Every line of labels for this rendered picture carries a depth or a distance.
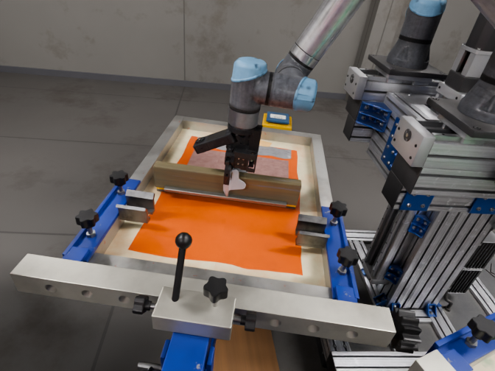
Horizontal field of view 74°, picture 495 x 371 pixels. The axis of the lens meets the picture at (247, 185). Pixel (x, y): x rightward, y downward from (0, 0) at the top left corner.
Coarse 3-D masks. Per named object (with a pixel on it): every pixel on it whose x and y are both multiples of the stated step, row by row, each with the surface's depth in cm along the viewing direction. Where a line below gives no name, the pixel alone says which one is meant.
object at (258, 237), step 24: (264, 168) 113; (288, 168) 114; (240, 216) 91; (264, 216) 92; (288, 216) 93; (240, 240) 83; (264, 240) 84; (288, 240) 85; (240, 264) 77; (264, 264) 77; (288, 264) 78
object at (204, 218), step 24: (192, 144) 121; (216, 168) 110; (168, 192) 96; (168, 216) 88; (192, 216) 89; (216, 216) 90; (144, 240) 80; (168, 240) 81; (192, 240) 82; (216, 240) 82
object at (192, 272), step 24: (192, 120) 130; (168, 144) 114; (312, 144) 123; (144, 168) 99; (312, 168) 115; (120, 264) 69; (144, 264) 69; (168, 264) 70; (264, 288) 67; (288, 288) 68; (312, 288) 69
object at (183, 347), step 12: (180, 336) 52; (192, 336) 52; (204, 336) 52; (168, 348) 50; (180, 348) 50; (192, 348) 51; (204, 348) 51; (168, 360) 49; (180, 360) 49; (192, 360) 49; (204, 360) 49
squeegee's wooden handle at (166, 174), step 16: (160, 176) 91; (176, 176) 91; (192, 176) 90; (208, 176) 90; (240, 176) 89; (256, 176) 90; (272, 176) 90; (240, 192) 92; (256, 192) 91; (272, 192) 91; (288, 192) 90
